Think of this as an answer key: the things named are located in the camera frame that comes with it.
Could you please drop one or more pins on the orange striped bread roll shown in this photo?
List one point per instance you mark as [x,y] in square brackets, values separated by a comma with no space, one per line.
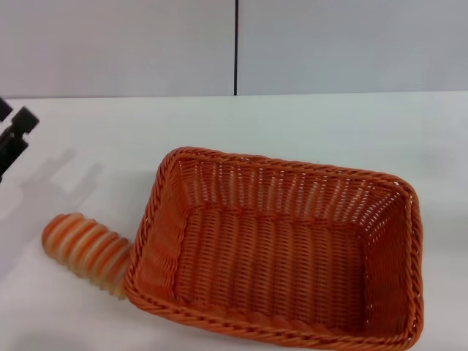
[84,245]

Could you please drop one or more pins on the black vertical wall strip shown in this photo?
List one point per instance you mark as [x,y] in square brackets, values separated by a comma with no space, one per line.
[236,44]

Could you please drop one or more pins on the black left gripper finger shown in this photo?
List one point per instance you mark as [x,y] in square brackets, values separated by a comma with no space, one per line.
[3,109]
[23,118]

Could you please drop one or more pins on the orange woven plastic basket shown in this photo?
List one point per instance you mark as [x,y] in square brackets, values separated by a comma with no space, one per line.
[274,256]

